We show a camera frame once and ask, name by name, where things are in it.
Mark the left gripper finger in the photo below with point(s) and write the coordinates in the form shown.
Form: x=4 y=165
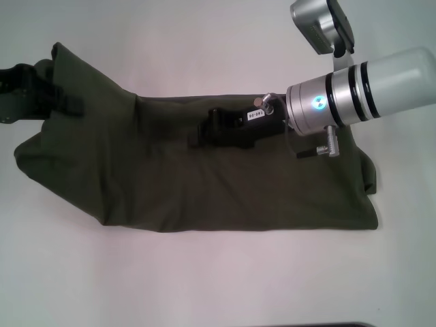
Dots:
x=69 y=102

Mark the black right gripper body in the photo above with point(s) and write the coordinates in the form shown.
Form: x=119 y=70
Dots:
x=252 y=119

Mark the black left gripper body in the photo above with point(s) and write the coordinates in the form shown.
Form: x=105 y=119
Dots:
x=20 y=92

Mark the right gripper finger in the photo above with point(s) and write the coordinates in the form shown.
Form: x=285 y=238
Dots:
x=201 y=136

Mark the dark green t-shirt pink print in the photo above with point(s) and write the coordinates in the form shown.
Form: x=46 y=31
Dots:
x=170 y=177

